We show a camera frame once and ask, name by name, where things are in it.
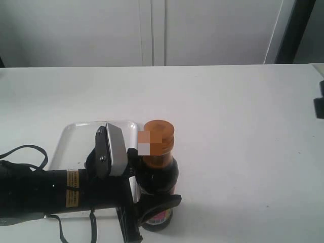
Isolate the dark soy sauce bottle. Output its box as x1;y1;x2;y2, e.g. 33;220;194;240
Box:
135;119;180;225

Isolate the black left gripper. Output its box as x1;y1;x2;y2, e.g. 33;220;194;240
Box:
85;148;182;243

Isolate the white rectangular tray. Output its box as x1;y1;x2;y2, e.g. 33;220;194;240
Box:
44;120;139;219

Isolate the black cable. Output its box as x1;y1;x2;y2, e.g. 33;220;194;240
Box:
0;144;98;243

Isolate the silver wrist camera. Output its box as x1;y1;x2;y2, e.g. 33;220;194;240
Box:
95;123;128;179

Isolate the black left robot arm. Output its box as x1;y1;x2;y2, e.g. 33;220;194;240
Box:
1;145;143;242

